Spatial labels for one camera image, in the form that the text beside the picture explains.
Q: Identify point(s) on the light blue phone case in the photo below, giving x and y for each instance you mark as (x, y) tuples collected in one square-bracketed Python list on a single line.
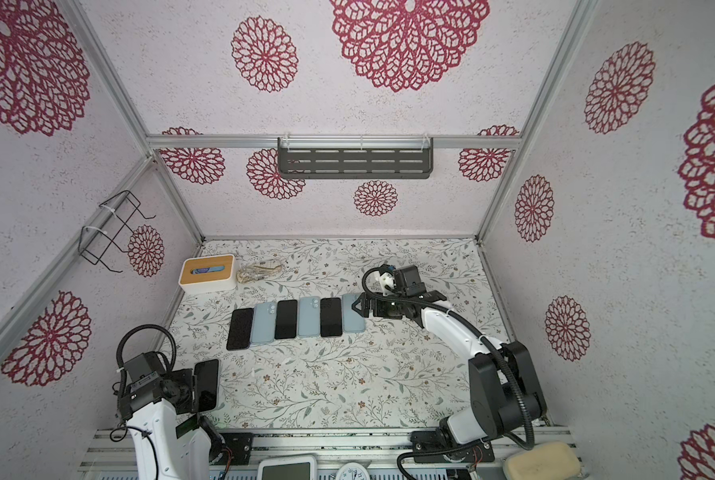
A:
[(308, 317), (264, 322), (352, 322)]

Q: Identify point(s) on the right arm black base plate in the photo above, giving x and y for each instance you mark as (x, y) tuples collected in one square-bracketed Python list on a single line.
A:
[(435, 447)]

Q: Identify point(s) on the round white dial timer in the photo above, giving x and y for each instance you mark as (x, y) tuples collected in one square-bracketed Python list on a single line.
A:
[(352, 471)]

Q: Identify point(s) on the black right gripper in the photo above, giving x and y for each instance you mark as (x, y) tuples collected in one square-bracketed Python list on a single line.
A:
[(367, 297)]

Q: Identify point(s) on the beige sponge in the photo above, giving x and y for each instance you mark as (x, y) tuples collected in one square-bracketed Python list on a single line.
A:
[(549, 461)]

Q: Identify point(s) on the white digital display device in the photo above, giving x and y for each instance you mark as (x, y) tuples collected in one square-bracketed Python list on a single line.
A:
[(302, 467)]

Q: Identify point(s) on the white box with wooden top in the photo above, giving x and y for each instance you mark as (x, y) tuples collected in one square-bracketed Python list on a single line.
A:
[(208, 274)]

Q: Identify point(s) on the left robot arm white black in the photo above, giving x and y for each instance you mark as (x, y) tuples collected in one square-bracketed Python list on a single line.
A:
[(165, 448)]

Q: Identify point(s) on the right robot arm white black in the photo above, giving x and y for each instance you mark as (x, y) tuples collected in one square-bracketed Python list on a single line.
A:
[(505, 395)]

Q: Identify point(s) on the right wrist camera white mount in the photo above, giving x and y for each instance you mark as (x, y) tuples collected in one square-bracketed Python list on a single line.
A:
[(386, 278)]

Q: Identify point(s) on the grey wall shelf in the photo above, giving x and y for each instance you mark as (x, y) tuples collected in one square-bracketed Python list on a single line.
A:
[(361, 160)]

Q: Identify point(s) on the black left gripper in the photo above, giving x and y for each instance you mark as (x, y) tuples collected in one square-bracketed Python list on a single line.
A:
[(186, 375)]

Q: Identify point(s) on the black phone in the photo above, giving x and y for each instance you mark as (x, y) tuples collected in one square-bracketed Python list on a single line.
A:
[(206, 382), (331, 317), (286, 319)]

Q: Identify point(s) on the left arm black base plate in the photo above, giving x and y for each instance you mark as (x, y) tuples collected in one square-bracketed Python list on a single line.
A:
[(236, 449)]

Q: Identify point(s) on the black wire wall basket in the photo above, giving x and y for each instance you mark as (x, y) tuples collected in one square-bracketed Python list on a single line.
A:
[(95, 241)]

